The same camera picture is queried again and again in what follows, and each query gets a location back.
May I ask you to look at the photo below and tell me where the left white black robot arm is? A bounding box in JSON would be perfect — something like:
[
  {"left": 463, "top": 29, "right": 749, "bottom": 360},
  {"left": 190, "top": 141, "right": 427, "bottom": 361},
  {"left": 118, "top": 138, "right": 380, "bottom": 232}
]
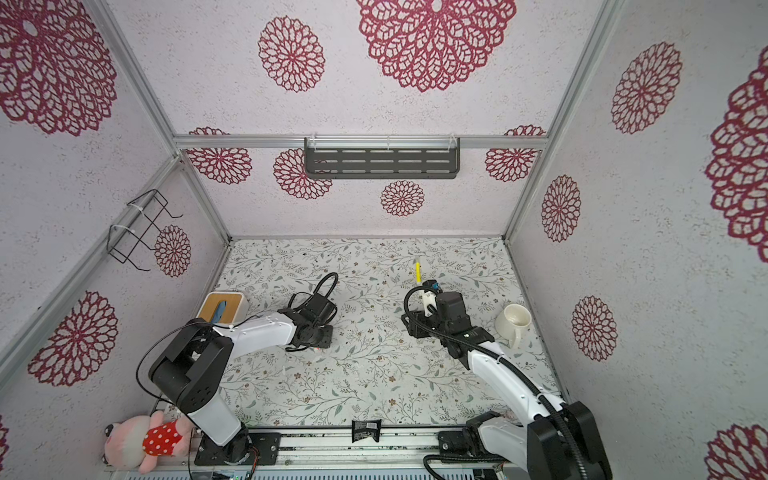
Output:
[{"left": 148, "top": 294, "right": 338, "bottom": 447}]

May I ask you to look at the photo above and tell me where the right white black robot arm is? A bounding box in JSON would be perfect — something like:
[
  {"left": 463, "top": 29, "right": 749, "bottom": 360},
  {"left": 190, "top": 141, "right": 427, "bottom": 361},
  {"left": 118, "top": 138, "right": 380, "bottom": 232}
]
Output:
[{"left": 401, "top": 286, "right": 613, "bottom": 479}]

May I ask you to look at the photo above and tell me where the white ceramic mug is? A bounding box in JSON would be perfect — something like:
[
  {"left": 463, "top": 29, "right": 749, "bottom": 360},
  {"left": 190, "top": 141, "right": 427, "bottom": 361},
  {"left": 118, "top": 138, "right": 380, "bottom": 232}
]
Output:
[{"left": 494, "top": 303, "right": 533, "bottom": 349}]

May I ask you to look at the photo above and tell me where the wooden lid tissue box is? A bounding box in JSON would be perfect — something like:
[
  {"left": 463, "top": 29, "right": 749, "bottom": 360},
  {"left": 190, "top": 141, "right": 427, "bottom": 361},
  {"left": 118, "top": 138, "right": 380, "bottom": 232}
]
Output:
[{"left": 196, "top": 291, "right": 249, "bottom": 327}]

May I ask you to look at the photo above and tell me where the pink plush toy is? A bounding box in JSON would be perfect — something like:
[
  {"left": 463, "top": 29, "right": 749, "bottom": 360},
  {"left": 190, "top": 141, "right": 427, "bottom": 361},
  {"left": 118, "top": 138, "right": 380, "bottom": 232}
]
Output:
[{"left": 103, "top": 410, "right": 195, "bottom": 474}]

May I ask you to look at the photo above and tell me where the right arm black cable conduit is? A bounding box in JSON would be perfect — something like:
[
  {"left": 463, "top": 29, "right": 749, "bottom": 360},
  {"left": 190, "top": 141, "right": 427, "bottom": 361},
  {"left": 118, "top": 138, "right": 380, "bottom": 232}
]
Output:
[{"left": 401, "top": 284, "right": 592, "bottom": 480}]

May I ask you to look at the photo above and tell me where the small black clip bracket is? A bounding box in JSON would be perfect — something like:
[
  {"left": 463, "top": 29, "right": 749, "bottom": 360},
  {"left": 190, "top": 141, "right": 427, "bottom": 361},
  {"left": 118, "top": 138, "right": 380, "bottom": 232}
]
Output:
[{"left": 351, "top": 419, "right": 382, "bottom": 443}]

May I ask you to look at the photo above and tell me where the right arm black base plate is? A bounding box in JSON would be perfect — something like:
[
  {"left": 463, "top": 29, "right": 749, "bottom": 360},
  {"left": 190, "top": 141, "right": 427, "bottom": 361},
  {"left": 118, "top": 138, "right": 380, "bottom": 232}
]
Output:
[{"left": 437, "top": 427, "right": 505, "bottom": 462}]

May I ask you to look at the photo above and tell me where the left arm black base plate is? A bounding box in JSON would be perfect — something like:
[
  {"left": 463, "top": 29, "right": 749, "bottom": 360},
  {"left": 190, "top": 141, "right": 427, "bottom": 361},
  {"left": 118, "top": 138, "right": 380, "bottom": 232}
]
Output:
[{"left": 193, "top": 432, "right": 282, "bottom": 466}]

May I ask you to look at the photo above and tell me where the dark grey wall shelf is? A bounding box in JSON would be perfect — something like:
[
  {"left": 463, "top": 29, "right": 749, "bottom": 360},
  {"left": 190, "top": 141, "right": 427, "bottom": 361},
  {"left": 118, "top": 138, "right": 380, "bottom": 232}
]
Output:
[{"left": 303, "top": 137, "right": 461, "bottom": 180}]

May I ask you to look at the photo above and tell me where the black wire wall rack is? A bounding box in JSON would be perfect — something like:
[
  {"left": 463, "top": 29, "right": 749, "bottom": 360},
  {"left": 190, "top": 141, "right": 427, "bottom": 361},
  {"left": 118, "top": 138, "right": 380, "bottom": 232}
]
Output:
[{"left": 105, "top": 189, "right": 183, "bottom": 272}]

